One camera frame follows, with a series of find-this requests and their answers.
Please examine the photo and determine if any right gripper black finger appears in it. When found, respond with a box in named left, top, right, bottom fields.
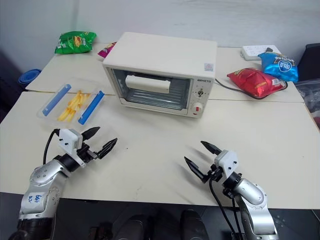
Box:
left=200, top=141, right=223, bottom=157
left=183, top=156, right=209, bottom=182

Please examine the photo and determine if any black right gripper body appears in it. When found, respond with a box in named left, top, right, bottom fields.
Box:
left=206, top=163, right=225, bottom=182

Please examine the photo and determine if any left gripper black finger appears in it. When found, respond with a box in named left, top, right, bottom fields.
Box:
left=97, top=137, right=119, bottom=160
left=81, top=126, right=102, bottom=142

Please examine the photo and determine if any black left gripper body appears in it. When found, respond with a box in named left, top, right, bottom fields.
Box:
left=76, top=142, right=100, bottom=164

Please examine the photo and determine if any clear tray with blue clips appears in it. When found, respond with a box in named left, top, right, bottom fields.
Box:
left=35, top=76, right=107, bottom=130

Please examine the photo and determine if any cream toaster oven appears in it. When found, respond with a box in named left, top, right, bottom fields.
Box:
left=101, top=31, right=218, bottom=118

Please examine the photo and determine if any blue container clip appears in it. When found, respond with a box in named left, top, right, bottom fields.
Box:
left=42, top=83, right=72, bottom=117
left=77, top=90, right=105, bottom=125

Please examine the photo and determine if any red chip bag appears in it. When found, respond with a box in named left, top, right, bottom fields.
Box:
left=226, top=67, right=288, bottom=99

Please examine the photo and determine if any blue round bowl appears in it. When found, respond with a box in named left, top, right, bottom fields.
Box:
left=18, top=68, right=42, bottom=89

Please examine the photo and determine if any magenta snack packet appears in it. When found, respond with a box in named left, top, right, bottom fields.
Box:
left=97, top=42, right=118, bottom=59

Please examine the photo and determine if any green chip bag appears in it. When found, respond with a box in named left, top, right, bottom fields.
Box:
left=54, top=30, right=97, bottom=55

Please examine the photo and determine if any white power strip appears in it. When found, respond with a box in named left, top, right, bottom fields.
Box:
left=240, top=44, right=282, bottom=62

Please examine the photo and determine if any blue chip bag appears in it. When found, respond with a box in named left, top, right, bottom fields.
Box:
left=257, top=51, right=300, bottom=83

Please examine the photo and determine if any clear plastic bag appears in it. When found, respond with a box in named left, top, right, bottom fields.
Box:
left=294, top=78, right=320, bottom=131

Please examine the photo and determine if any black box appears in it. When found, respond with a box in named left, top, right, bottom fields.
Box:
left=299, top=43, right=320, bottom=69

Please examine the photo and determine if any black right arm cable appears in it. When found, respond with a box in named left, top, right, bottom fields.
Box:
left=209, top=172, right=245, bottom=240

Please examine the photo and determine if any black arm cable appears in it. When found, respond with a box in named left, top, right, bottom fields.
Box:
left=42, top=128, right=62, bottom=165
left=209, top=172, right=245, bottom=240

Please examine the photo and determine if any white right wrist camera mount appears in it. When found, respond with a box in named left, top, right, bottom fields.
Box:
left=214, top=149, right=239, bottom=179

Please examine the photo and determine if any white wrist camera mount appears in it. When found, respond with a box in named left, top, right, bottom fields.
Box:
left=214, top=149, right=239, bottom=179
left=58, top=128, right=87, bottom=169

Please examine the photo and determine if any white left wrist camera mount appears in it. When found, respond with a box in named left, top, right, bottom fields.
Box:
left=58, top=128, right=87, bottom=169

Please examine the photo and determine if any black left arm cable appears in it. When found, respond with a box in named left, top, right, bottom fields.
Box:
left=42, top=128, right=62, bottom=165

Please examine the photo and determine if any black power cord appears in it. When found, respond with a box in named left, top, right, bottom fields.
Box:
left=215, top=78, right=289, bottom=100

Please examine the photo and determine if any white oven door handle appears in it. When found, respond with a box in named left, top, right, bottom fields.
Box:
left=124, top=74, right=172, bottom=95

